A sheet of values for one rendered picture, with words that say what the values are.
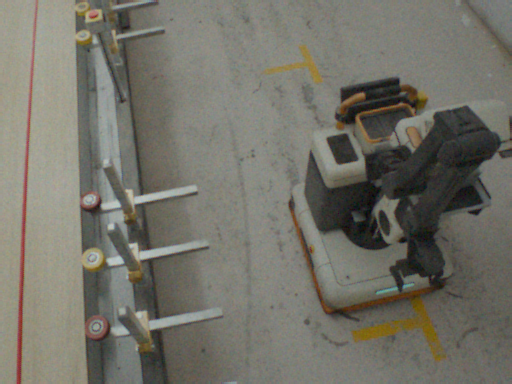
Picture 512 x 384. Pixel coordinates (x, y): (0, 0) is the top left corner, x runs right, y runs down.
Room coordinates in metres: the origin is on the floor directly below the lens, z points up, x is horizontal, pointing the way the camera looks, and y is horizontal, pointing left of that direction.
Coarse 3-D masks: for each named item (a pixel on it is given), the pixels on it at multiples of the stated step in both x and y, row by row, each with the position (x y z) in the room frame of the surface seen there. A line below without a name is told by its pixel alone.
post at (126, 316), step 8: (120, 312) 0.48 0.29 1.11; (128, 312) 0.48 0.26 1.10; (120, 320) 0.47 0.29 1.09; (128, 320) 0.47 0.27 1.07; (136, 320) 0.49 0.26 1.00; (128, 328) 0.47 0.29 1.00; (136, 328) 0.47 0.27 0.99; (144, 328) 0.50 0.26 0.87; (136, 336) 0.47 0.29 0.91; (144, 336) 0.47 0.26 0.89
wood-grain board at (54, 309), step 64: (0, 0) 2.53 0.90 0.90; (64, 0) 2.38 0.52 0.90; (0, 64) 1.95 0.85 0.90; (64, 64) 1.84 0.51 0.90; (0, 128) 1.50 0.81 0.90; (64, 128) 1.42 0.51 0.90; (0, 192) 1.15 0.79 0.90; (64, 192) 1.09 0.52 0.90; (0, 256) 0.86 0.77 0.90; (64, 256) 0.81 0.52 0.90; (0, 320) 0.61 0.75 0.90; (64, 320) 0.57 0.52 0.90
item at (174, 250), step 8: (200, 240) 0.79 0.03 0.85; (160, 248) 0.79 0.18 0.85; (168, 248) 0.78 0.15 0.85; (176, 248) 0.78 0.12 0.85; (184, 248) 0.77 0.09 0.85; (192, 248) 0.76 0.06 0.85; (200, 248) 0.76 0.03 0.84; (208, 248) 0.76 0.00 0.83; (144, 256) 0.77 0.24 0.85; (152, 256) 0.76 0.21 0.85; (160, 256) 0.76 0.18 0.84; (168, 256) 0.76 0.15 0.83; (104, 264) 0.77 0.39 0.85; (112, 264) 0.76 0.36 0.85; (120, 264) 0.76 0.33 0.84
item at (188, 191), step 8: (168, 192) 1.03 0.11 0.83; (176, 192) 1.02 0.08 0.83; (184, 192) 1.02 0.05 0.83; (192, 192) 1.01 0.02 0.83; (136, 200) 1.02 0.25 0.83; (144, 200) 1.02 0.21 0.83; (152, 200) 1.01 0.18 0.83; (160, 200) 1.01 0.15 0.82; (168, 200) 1.01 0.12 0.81; (104, 208) 1.02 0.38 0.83; (112, 208) 1.01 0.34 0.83; (120, 208) 1.01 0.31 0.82
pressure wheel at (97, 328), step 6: (90, 318) 0.56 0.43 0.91; (96, 318) 0.55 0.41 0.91; (102, 318) 0.55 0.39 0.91; (90, 324) 0.54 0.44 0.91; (96, 324) 0.53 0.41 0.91; (102, 324) 0.53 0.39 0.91; (108, 324) 0.53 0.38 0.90; (90, 330) 0.52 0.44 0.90; (96, 330) 0.51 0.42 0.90; (102, 330) 0.51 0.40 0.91; (108, 330) 0.51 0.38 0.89; (90, 336) 0.50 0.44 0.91; (96, 336) 0.49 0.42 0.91; (102, 336) 0.49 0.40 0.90
